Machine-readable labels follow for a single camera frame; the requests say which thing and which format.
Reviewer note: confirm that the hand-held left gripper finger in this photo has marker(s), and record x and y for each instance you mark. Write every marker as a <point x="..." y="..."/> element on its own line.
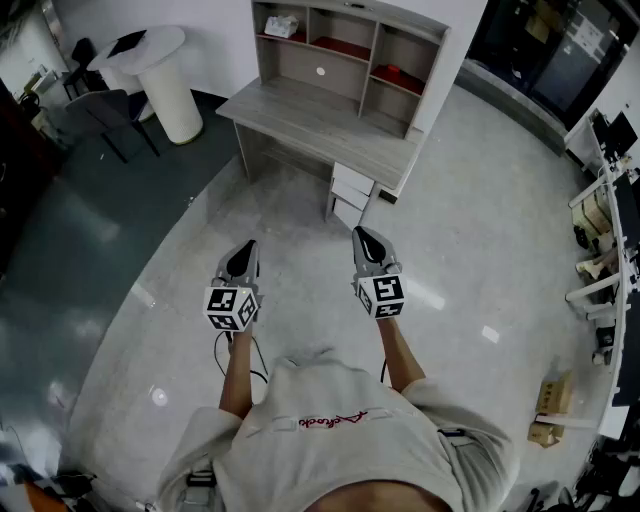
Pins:
<point x="252" y="267"/>
<point x="231" y="265"/>

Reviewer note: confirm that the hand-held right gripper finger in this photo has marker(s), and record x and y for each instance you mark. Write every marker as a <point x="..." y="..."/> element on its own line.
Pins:
<point x="379" y="250"/>
<point x="359" y="252"/>

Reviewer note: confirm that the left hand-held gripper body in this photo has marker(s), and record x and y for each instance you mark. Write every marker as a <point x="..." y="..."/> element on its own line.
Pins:
<point x="230" y="305"/>

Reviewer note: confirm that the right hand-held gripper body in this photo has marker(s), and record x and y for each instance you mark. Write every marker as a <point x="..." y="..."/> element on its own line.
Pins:
<point x="385" y="295"/>

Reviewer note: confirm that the white tissues pack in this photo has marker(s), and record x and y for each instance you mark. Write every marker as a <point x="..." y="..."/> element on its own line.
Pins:
<point x="280" y="26"/>

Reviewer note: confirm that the person's right forearm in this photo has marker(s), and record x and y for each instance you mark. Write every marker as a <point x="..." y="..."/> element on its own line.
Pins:
<point x="400" y="355"/>

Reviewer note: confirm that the person's left forearm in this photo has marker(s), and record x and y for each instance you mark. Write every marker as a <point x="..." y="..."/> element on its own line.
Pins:
<point x="240" y="380"/>

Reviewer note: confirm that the grey wooden desk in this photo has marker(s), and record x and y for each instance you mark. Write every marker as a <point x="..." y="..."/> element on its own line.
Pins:
<point x="310" y="115"/>

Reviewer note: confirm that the person's beige shirt torso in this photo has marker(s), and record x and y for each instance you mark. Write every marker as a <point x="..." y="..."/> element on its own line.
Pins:
<point x="325" y="450"/>

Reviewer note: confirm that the white round hole cover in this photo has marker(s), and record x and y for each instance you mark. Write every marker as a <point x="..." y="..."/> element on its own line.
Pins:
<point x="320" y="71"/>

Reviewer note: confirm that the large cardboard box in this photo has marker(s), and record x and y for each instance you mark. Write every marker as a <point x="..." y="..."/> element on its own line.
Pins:
<point x="555" y="395"/>

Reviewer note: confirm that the dark grey chair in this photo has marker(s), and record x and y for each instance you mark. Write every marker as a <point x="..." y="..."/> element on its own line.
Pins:
<point x="100" y="112"/>

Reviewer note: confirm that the small cardboard box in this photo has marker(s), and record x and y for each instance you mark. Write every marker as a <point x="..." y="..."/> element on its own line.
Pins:
<point x="545" y="434"/>

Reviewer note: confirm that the white curved workbench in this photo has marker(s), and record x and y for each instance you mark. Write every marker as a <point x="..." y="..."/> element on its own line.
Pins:
<point x="621" y="235"/>

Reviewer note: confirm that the black tablet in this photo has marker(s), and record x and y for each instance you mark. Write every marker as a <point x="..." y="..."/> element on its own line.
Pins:
<point x="127" y="44"/>

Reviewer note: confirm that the black chair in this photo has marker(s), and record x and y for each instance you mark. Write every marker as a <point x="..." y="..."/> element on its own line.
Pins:
<point x="82" y="55"/>

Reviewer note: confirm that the dark glass door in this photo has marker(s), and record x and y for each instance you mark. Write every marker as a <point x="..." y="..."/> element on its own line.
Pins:
<point x="550" y="50"/>

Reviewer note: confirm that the black monitor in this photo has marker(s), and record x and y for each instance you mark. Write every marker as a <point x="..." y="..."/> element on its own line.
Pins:
<point x="622" y="132"/>

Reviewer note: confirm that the white round pedestal table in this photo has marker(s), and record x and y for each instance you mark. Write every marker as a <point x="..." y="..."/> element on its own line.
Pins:
<point x="172" y="100"/>

